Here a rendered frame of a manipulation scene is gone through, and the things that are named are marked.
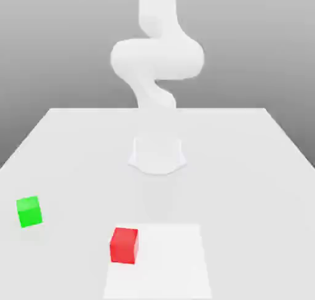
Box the small red cube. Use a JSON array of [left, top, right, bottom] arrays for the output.
[[109, 227, 139, 266]]

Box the small green cube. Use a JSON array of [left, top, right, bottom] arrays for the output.
[[15, 195, 44, 229]]

